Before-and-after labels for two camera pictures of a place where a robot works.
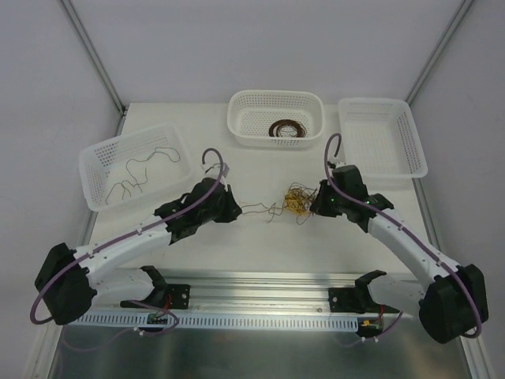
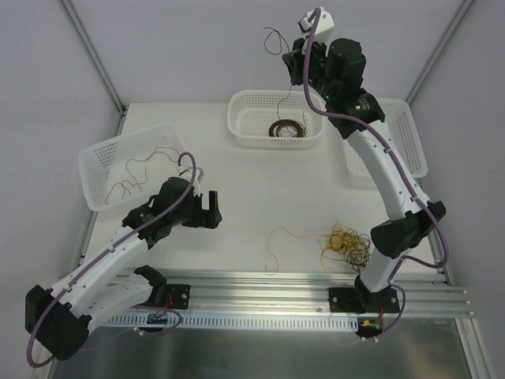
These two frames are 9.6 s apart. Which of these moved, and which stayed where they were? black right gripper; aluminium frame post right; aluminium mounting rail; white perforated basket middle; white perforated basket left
Moved: black right gripper
Stayed: white perforated basket left; aluminium frame post right; white perforated basket middle; aluminium mounting rail
